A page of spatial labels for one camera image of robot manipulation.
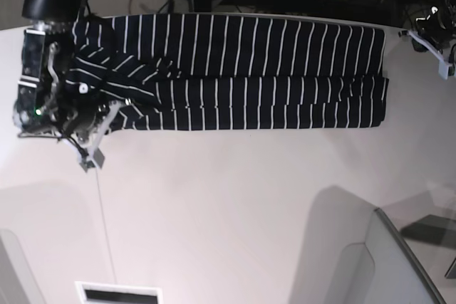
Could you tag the grey monitor edge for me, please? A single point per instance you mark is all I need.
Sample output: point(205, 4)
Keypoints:
point(399, 276)

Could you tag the navy white striped t-shirt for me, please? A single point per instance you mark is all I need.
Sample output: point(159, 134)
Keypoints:
point(194, 72)

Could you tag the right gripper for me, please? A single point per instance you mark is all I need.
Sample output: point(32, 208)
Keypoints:
point(85, 124)

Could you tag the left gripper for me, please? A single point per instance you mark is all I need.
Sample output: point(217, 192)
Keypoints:
point(434, 31)

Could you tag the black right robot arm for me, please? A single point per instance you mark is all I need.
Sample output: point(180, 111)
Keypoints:
point(44, 108)

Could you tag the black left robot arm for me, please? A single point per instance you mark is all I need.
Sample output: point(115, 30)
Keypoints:
point(429, 3)

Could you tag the white slotted box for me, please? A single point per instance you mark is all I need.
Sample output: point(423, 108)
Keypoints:
point(115, 294)

